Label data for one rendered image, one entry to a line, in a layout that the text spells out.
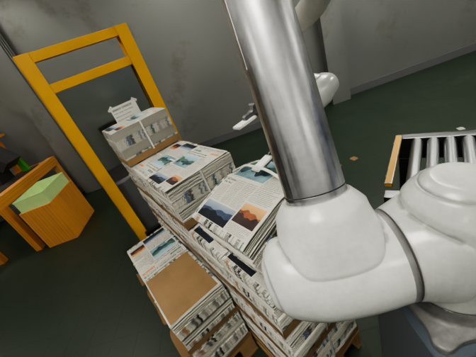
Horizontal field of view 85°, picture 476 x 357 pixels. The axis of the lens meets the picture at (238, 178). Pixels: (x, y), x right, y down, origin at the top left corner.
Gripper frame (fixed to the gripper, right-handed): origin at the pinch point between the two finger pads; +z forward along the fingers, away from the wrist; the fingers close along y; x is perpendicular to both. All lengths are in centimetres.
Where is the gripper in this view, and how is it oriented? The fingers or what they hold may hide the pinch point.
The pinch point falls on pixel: (248, 147)
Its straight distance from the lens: 76.1
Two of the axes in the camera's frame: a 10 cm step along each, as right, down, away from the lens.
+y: 3.9, 7.8, 4.9
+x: -5.8, -2.0, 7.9
